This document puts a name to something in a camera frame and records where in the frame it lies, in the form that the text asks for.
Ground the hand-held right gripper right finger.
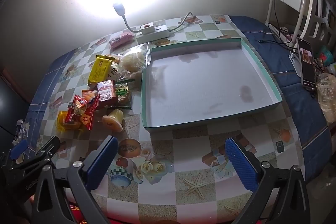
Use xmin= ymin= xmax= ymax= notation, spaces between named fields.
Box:
xmin=224 ymin=137 xmax=311 ymax=224

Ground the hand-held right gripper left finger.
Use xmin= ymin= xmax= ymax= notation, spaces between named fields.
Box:
xmin=31 ymin=135 xmax=118 ymax=224

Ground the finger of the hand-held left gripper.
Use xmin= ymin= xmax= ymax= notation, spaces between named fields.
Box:
xmin=8 ymin=139 xmax=29 ymax=165
xmin=10 ymin=135 xmax=61 ymax=175

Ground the clear orange snack packet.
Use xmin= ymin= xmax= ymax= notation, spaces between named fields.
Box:
xmin=56 ymin=111 xmax=88 ymax=132

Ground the red snack packet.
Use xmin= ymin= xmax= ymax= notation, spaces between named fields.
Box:
xmin=64 ymin=94 xmax=101 ymax=131

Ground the pale yellow jelly cup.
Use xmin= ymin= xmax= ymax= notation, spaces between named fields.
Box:
xmin=102 ymin=109 xmax=124 ymax=132

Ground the orange and white bread packet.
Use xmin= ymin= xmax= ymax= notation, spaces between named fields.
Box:
xmin=81 ymin=90 xmax=99 ymax=102

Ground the red and white biscuit packet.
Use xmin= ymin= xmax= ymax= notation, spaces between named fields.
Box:
xmin=97 ymin=80 xmax=118 ymax=106

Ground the green snack packet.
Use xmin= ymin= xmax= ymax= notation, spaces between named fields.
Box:
xmin=108 ymin=78 xmax=134 ymax=110

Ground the white snack packet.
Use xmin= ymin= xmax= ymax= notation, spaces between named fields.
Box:
xmin=109 ymin=64 xmax=122 ymax=81

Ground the white cardboard tray green rim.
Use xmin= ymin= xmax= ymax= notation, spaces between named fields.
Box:
xmin=141 ymin=38 xmax=283 ymax=134

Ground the yellow snack packet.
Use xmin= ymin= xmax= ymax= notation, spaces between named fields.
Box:
xmin=88 ymin=55 xmax=116 ymax=84

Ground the tan snack packet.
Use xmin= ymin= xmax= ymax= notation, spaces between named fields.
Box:
xmin=104 ymin=54 xmax=122 ymax=63

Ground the bun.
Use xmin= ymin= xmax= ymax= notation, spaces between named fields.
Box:
xmin=119 ymin=42 xmax=153 ymax=73

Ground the pink snack packet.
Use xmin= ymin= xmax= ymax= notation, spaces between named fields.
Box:
xmin=109 ymin=32 xmax=135 ymax=50

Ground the crumpled silver wrapper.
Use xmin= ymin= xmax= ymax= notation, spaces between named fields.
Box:
xmin=13 ymin=120 xmax=30 ymax=146

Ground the dark cabinet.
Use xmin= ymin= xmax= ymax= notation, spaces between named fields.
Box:
xmin=0 ymin=67 xmax=32 ymax=140

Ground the clear plastic bag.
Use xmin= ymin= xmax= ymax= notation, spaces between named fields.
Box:
xmin=315 ymin=73 xmax=336 ymax=125

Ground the white phone holder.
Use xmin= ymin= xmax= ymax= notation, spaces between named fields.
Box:
xmin=288 ymin=47 xmax=302 ymax=76

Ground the black smartphone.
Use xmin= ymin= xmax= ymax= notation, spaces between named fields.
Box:
xmin=297 ymin=38 xmax=317 ymax=90

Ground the pink plastic item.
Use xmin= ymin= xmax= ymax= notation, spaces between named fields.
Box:
xmin=278 ymin=27 xmax=296 ymax=42

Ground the white power strip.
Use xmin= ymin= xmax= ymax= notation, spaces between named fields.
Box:
xmin=135 ymin=25 xmax=171 ymax=44

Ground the teal packet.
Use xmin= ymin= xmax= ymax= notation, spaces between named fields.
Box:
xmin=315 ymin=46 xmax=335 ymax=64

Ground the white lattice panel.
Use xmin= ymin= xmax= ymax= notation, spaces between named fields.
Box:
xmin=311 ymin=0 xmax=336 ymax=46

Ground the white gooseneck plug-in lamp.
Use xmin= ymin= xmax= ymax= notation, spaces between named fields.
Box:
xmin=112 ymin=2 xmax=155 ymax=35

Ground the black charging cable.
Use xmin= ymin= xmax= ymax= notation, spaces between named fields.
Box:
xmin=258 ymin=39 xmax=292 ymax=45

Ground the grey power strip cable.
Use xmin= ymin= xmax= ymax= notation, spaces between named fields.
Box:
xmin=168 ymin=12 xmax=193 ymax=33

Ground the black hanging cable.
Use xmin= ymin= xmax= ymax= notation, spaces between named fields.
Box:
xmin=272 ymin=0 xmax=286 ymax=30

